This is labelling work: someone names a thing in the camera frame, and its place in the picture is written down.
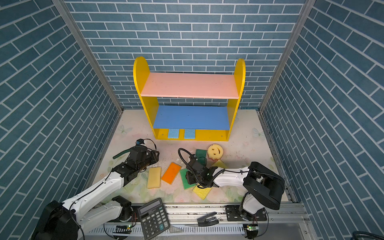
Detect orange sponge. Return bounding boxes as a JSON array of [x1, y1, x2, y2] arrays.
[[161, 163, 182, 185]]

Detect yellow sponge right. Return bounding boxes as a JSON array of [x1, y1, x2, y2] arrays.
[[212, 160, 228, 169]]

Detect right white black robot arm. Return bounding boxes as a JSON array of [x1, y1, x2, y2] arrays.
[[183, 155, 285, 221]]

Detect yellow sponge front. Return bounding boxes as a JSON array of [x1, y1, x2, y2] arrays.
[[193, 186, 212, 200]]

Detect bright green sponge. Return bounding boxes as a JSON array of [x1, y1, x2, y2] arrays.
[[180, 169, 196, 190]]

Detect black binder clip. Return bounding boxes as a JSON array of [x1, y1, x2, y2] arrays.
[[197, 212, 219, 227]]

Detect yellow smiley face sponge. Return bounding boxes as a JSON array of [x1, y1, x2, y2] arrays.
[[207, 144, 224, 161]]

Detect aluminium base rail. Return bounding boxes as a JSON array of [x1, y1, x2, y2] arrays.
[[75, 202, 317, 240]]

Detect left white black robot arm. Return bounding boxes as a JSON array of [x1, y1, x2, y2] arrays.
[[32, 143, 160, 240]]

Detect pale yellow sponge left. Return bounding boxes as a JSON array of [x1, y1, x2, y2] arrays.
[[147, 167, 162, 189]]

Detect green handled pliers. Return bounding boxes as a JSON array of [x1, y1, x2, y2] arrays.
[[113, 148, 131, 160]]

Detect black desk calculator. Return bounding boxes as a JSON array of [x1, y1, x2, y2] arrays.
[[138, 198, 170, 240]]

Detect dark green scrub sponge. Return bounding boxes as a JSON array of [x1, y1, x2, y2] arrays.
[[195, 149, 207, 167]]

